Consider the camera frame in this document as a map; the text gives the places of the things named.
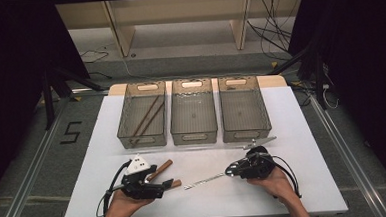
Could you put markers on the person's left hand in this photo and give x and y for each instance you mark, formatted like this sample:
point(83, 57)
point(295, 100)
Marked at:
point(122, 205)

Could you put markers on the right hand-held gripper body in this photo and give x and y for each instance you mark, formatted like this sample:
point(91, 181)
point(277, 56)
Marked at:
point(257, 166)

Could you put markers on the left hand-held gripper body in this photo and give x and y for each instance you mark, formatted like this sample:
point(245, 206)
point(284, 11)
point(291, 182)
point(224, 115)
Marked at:
point(138, 188)

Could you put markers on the black curtain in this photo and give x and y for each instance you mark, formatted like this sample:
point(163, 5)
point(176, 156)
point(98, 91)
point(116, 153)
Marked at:
point(369, 79)
point(12, 81)

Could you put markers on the light wooden desk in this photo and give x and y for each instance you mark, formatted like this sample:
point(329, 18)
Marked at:
point(175, 9)

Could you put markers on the white table cover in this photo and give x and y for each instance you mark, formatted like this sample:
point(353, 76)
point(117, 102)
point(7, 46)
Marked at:
point(202, 201)

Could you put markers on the black metal stand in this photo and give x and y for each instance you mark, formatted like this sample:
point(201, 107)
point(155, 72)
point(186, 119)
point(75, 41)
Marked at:
point(319, 82)
point(49, 106)

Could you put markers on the smoky clear plastic bin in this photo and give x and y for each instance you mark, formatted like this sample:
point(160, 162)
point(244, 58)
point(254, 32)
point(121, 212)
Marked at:
point(142, 141)
point(193, 121)
point(245, 119)

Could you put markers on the dark wooden chopstick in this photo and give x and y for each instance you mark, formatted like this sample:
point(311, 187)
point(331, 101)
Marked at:
point(146, 116)
point(150, 122)

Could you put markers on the aluminium floor rail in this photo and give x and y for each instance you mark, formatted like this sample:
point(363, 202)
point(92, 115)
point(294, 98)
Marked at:
point(28, 184)
point(350, 160)

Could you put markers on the person's right hand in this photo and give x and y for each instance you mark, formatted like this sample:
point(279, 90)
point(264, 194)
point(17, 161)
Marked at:
point(278, 187)

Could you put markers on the silver metal spoon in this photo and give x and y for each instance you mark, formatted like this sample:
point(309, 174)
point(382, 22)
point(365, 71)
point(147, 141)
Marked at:
point(205, 181)

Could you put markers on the yellow tape piece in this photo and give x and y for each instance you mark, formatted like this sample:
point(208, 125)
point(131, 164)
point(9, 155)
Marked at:
point(274, 64)
point(77, 99)

